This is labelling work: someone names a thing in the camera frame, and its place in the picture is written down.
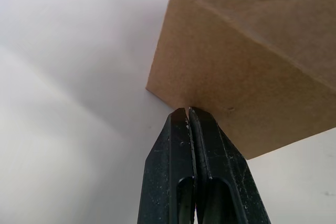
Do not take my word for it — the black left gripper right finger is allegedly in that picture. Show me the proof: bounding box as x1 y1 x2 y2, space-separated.
187 106 272 224

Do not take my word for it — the small brown cardboard box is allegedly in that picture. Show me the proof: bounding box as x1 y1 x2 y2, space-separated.
145 0 336 160

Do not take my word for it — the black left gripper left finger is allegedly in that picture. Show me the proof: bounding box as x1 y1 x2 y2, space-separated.
136 107 198 224

